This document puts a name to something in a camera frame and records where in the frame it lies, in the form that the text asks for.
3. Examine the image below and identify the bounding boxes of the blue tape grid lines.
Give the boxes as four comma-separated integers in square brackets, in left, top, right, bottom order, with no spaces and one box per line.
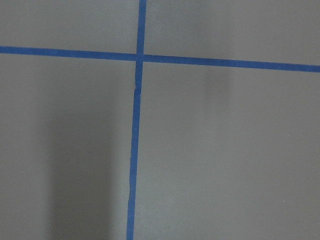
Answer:
[0,0,320,240]

